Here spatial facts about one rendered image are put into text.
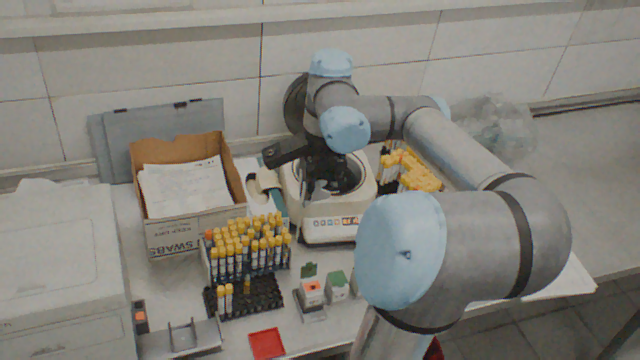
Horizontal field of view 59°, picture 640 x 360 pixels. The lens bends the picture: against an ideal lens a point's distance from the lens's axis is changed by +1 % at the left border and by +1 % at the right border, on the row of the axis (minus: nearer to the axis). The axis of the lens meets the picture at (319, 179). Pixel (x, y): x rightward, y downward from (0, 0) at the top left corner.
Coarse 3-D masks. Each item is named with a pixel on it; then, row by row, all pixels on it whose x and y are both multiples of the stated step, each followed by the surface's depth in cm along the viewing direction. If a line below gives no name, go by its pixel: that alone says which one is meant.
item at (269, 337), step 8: (272, 328) 125; (248, 336) 123; (256, 336) 124; (264, 336) 124; (272, 336) 124; (280, 336) 124; (256, 344) 122; (264, 344) 123; (272, 344) 123; (280, 344) 123; (256, 352) 121; (264, 352) 121; (272, 352) 121; (280, 352) 121
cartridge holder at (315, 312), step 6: (294, 288) 133; (294, 294) 132; (300, 300) 128; (300, 306) 129; (312, 306) 127; (318, 306) 128; (300, 312) 129; (306, 312) 128; (312, 312) 128; (318, 312) 129; (324, 312) 129; (306, 318) 127; (312, 318) 127; (318, 318) 128
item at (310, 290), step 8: (304, 280) 127; (312, 280) 127; (304, 288) 125; (312, 288) 127; (320, 288) 126; (304, 296) 126; (312, 296) 125; (320, 296) 126; (304, 304) 127; (312, 304) 127
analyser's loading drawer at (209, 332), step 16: (192, 320) 117; (208, 320) 121; (144, 336) 117; (160, 336) 117; (176, 336) 117; (192, 336) 118; (208, 336) 118; (144, 352) 114; (160, 352) 114; (176, 352) 115; (192, 352) 116
